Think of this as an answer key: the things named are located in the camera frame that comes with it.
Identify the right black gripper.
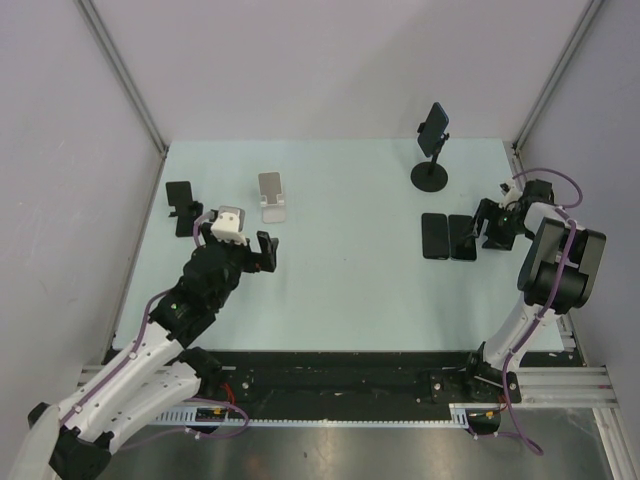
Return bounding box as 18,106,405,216
463,198,532,251

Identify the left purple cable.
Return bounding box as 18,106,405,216
74,209,251,451

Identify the grey slotted cable duct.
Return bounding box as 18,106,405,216
150,403,507,429

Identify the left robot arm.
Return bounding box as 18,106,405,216
10,229,279,479

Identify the black folding phone stand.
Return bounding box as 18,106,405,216
165,181,203,238

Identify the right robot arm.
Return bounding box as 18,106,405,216
450,180,607,401

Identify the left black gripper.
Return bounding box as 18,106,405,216
201,222,277,309

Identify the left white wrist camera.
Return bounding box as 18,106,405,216
210,206,248,246

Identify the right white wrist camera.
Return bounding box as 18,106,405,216
498,179,522,209

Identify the black round base stand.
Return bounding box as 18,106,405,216
410,133,450,193

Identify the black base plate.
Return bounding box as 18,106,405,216
196,351,521,423

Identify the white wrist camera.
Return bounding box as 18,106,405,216
498,179,522,209
210,206,248,246

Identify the white phone stand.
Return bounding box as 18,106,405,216
258,172,286,224

